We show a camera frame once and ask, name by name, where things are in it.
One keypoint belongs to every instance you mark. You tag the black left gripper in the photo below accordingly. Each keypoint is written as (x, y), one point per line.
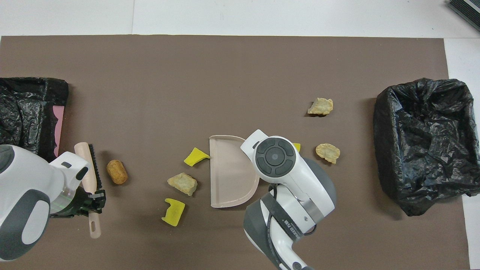
(77, 204)

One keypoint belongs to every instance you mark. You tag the brown cork piece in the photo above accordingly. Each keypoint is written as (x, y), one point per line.
(117, 172)

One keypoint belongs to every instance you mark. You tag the beige brush with black bristles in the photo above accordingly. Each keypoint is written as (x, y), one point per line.
(83, 157)

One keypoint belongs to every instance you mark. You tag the notched yellow green sponge piece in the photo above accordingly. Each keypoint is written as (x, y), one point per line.
(174, 213)

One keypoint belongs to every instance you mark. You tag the tan foam chunk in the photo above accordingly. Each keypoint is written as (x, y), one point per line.
(182, 183)
(328, 152)
(320, 107)

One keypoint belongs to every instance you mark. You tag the wedge yellow sponge piece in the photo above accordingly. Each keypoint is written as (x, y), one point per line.
(194, 157)

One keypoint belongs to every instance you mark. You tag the beige plastic dustpan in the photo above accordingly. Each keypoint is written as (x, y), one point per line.
(230, 176)

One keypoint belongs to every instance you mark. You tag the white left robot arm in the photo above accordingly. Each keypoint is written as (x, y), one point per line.
(26, 180)

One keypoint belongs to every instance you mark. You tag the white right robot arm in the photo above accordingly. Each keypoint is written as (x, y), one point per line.
(292, 180)

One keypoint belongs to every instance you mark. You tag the pink bin with black bag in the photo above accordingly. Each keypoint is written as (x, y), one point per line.
(22, 112)

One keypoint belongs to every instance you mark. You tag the bin lined with black bag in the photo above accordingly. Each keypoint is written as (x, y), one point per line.
(408, 150)

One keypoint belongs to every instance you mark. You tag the brown table mat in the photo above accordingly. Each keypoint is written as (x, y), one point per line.
(225, 75)

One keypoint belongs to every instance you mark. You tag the dark grey ribbed device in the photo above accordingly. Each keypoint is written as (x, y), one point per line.
(467, 11)

